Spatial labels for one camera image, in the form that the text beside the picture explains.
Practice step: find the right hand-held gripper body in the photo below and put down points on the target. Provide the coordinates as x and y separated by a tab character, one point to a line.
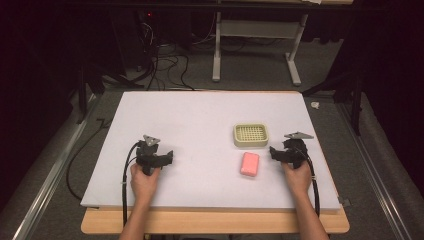
295	151

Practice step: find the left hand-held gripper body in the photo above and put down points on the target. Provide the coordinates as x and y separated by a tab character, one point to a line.
148	154

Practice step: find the person's right hand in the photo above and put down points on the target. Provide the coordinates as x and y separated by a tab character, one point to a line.
297	181

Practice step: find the person's left hand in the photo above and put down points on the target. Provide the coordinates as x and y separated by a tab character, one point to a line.
143	185

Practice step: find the pink soap bar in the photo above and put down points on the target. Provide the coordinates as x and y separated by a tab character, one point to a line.
250	164

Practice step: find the beige soap dish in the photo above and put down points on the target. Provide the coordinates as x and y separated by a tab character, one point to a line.
250	134

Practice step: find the white table cover board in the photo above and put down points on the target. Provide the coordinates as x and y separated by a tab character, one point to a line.
200	120

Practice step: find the crumpled white paper scrap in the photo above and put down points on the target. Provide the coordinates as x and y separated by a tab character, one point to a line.
315	105

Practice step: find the grey tape piece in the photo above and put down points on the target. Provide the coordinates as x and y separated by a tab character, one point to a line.
345	202

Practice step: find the wooden table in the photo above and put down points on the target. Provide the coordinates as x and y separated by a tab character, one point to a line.
206	222

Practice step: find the black metal stand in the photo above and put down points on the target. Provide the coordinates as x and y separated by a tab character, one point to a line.
356	100
82	90

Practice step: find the aluminium floor rail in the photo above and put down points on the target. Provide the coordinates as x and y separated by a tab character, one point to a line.
50	181
376	186

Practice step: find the white metal desk frame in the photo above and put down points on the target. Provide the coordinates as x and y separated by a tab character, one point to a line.
258	29

